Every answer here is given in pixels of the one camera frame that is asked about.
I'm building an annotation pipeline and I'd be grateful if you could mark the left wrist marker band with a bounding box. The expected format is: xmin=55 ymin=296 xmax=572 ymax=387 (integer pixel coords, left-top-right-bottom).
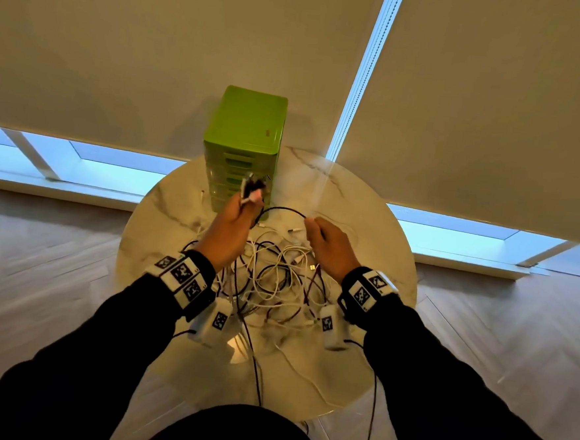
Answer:
xmin=141 ymin=246 xmax=220 ymax=325

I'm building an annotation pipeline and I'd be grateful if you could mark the wide beige roller blind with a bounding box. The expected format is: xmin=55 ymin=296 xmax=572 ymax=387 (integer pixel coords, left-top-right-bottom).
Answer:
xmin=0 ymin=0 xmax=389 ymax=175

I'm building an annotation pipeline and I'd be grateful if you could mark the person's left hand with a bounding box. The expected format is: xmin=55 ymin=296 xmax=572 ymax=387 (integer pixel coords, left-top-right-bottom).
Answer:
xmin=193 ymin=187 xmax=266 ymax=276

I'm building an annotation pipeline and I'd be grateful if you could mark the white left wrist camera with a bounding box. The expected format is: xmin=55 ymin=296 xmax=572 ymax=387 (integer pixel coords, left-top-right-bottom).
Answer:
xmin=186 ymin=295 xmax=236 ymax=351

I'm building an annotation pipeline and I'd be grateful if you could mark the green plastic drawer cabinet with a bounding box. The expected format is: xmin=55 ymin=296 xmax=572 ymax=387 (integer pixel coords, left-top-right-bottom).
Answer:
xmin=197 ymin=83 xmax=290 ymax=222

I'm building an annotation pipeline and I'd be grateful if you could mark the dark wrist camera cable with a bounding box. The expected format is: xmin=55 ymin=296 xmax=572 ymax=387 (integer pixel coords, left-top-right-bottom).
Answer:
xmin=167 ymin=264 xmax=272 ymax=408
xmin=336 ymin=338 xmax=382 ymax=440

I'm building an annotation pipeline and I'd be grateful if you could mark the right wrist marker band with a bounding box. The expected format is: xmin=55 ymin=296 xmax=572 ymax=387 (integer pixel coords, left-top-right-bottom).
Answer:
xmin=335 ymin=265 xmax=402 ymax=333

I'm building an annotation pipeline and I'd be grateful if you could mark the dark left wrist camera cable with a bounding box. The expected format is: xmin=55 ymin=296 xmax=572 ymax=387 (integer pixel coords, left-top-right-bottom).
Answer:
xmin=167 ymin=264 xmax=272 ymax=408

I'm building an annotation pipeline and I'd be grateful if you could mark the person's right hand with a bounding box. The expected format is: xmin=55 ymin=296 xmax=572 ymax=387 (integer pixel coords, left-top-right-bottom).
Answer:
xmin=300 ymin=216 xmax=365 ymax=286

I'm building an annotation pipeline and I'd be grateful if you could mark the person's left forearm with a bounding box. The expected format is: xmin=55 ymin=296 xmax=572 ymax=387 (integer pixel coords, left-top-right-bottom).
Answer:
xmin=0 ymin=256 xmax=218 ymax=440

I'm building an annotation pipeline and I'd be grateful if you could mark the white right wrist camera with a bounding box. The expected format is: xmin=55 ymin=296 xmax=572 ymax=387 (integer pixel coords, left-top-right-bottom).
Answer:
xmin=316 ymin=303 xmax=353 ymax=353

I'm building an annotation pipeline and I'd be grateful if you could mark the person's black torso clothing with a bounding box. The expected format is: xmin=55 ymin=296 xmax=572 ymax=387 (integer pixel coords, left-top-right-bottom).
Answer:
xmin=139 ymin=397 xmax=333 ymax=440

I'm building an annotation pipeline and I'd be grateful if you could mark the wrist marker band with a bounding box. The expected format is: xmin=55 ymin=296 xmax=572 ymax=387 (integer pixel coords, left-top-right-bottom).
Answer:
xmin=141 ymin=246 xmax=220 ymax=325
xmin=335 ymin=265 xmax=402 ymax=333

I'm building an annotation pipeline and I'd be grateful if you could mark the black and white cable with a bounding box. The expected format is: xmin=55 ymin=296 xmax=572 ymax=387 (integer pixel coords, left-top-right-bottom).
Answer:
xmin=238 ymin=171 xmax=270 ymax=209

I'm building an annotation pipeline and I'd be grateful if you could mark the dark right wrist camera cable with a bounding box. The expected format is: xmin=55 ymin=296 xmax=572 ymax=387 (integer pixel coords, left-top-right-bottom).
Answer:
xmin=336 ymin=338 xmax=382 ymax=440

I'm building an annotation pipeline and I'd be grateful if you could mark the pile of tangled cables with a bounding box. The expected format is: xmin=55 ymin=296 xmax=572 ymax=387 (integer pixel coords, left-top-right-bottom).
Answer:
xmin=176 ymin=217 xmax=357 ymax=333

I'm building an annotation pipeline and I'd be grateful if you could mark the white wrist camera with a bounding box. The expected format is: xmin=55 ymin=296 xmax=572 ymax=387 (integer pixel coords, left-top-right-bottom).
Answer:
xmin=186 ymin=295 xmax=236 ymax=351
xmin=316 ymin=303 xmax=353 ymax=353

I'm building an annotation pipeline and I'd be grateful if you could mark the person's right forearm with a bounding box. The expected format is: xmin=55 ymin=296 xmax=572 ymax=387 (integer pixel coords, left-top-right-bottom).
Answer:
xmin=339 ymin=290 xmax=580 ymax=440

